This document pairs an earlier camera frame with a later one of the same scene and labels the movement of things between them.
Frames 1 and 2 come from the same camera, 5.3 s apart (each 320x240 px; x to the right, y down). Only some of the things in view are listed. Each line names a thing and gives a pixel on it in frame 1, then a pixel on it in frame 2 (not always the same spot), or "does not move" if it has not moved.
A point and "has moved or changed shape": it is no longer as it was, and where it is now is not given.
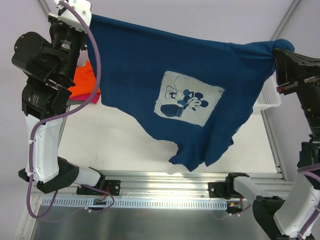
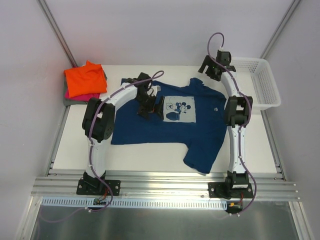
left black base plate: x=111 y=186 does not move
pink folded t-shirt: x=84 y=97 does not move
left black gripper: x=63 y=28 → x=152 y=108
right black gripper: x=296 y=83 → x=210 y=68
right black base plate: x=223 y=189 does not move
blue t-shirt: x=201 y=92 has moved or changed shape
